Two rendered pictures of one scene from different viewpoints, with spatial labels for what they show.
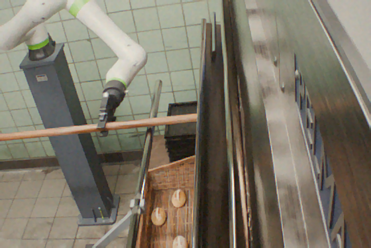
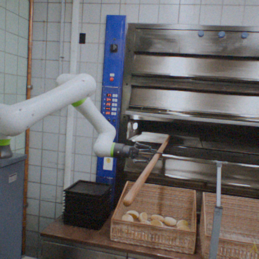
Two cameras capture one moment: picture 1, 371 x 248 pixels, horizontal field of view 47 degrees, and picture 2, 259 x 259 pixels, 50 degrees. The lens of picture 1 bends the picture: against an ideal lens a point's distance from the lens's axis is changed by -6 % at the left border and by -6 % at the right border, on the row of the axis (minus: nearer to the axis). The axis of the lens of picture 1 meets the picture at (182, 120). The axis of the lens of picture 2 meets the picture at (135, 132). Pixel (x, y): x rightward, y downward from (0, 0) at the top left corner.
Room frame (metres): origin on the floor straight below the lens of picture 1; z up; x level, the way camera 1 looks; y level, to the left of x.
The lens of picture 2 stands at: (1.49, 1.93, 1.52)
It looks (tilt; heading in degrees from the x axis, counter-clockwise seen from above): 7 degrees down; 272
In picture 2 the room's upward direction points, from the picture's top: 5 degrees clockwise
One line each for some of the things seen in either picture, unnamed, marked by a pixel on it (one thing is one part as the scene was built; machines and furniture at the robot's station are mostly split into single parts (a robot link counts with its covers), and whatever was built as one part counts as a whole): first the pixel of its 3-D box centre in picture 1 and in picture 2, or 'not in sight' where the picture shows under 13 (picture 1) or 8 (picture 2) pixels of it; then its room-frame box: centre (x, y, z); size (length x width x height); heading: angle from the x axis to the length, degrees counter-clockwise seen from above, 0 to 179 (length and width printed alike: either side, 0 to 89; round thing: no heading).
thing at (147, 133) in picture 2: not in sight; (171, 134); (1.22, -0.87, 1.19); 0.55 x 0.36 x 0.03; 171
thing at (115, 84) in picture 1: (114, 92); (120, 150); (1.63, 0.25, 1.20); 0.12 x 0.06 x 0.09; 81
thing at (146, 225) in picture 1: (195, 209); (156, 213); (1.36, 0.01, 0.72); 0.56 x 0.49 x 0.28; 172
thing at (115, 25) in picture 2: not in sight; (132, 137); (1.63, -1.23, 1.07); 1.93 x 0.16 x 2.15; 81
